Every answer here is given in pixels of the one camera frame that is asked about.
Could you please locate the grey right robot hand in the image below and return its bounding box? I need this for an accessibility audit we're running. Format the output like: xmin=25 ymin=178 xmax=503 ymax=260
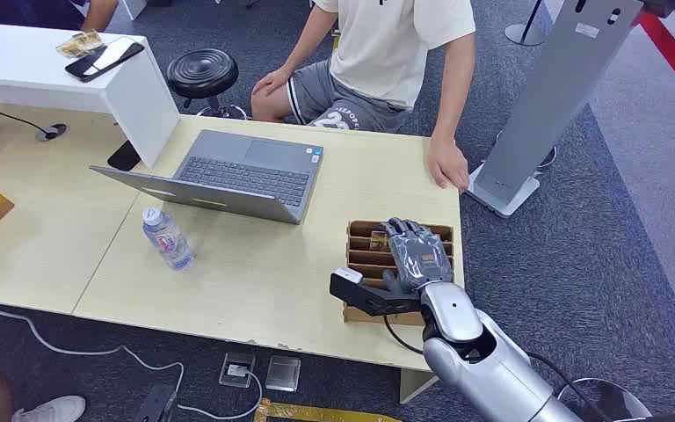
xmin=378 ymin=217 xmax=454 ymax=295

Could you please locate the wooden slotted card holder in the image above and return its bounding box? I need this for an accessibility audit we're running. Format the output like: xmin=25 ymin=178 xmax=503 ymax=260
xmin=342 ymin=219 xmax=455 ymax=327

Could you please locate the person's left hand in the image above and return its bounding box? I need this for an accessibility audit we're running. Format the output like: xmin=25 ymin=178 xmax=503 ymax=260
xmin=426 ymin=137 xmax=471 ymax=195

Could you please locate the person's hand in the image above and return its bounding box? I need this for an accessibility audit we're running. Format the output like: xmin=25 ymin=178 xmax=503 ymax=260
xmin=250 ymin=67 xmax=294 ymax=98
xmin=426 ymin=137 xmax=471 ymax=195

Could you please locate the person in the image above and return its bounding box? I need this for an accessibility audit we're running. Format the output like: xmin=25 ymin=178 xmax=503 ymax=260
xmin=0 ymin=0 xmax=120 ymax=33
xmin=249 ymin=0 xmax=477 ymax=195

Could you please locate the person's right hand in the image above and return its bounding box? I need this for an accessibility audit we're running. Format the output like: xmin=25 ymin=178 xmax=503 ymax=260
xmin=250 ymin=67 xmax=294 ymax=98

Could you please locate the gold patterned card packet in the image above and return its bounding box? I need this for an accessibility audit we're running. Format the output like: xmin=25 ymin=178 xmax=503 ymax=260
xmin=55 ymin=30 xmax=105 ymax=60

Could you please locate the silver floor socket cover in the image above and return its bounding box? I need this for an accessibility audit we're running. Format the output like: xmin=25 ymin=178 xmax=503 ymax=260
xmin=265 ymin=355 xmax=302 ymax=393

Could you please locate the yellow floor tape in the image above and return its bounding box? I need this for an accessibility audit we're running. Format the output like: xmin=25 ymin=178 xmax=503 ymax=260
xmin=254 ymin=398 xmax=403 ymax=422

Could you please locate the grey open laptop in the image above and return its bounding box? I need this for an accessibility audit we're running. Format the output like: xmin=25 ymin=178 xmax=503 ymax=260
xmin=89 ymin=128 xmax=324 ymax=226

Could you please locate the silver kiosk stand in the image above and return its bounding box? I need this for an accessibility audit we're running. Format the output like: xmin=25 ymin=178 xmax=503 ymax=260
xmin=465 ymin=0 xmax=646 ymax=220

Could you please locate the floor power socket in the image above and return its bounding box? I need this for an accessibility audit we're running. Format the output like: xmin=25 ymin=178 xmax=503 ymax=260
xmin=218 ymin=352 xmax=257 ymax=389

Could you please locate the clear plastic water bottle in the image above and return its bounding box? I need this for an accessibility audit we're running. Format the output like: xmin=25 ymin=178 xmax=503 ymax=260
xmin=142 ymin=207 xmax=195 ymax=272

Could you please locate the black round stool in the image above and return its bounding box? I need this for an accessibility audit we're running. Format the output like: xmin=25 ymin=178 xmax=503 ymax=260
xmin=166 ymin=47 xmax=249 ymax=121

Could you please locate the black floor device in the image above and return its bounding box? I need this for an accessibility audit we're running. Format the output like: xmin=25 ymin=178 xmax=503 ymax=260
xmin=134 ymin=382 xmax=177 ymax=422

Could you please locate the black phone under shelf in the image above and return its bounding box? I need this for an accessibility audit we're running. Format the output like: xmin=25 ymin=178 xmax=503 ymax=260
xmin=107 ymin=140 xmax=142 ymax=173

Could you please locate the black smartphone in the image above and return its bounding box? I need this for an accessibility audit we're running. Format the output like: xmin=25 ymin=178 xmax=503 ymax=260
xmin=64 ymin=41 xmax=146 ymax=84

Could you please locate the white shoe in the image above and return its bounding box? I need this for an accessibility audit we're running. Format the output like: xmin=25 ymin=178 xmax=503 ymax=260
xmin=11 ymin=395 xmax=87 ymax=422

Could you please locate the white desk riser shelf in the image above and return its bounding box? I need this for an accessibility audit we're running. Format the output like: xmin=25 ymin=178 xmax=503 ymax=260
xmin=0 ymin=22 xmax=181 ymax=171

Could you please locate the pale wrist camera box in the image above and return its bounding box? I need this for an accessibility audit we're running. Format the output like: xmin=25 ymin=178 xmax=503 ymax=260
xmin=334 ymin=266 xmax=364 ymax=286

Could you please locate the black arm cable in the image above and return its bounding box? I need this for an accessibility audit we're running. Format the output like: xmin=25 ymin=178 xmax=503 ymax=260
xmin=382 ymin=314 xmax=609 ymax=422

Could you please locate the barrier post base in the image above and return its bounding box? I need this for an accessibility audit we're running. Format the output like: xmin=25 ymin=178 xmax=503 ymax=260
xmin=504 ymin=0 xmax=548 ymax=47

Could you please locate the white power cable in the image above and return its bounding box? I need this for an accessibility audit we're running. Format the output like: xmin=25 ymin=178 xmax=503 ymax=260
xmin=0 ymin=289 xmax=264 ymax=422

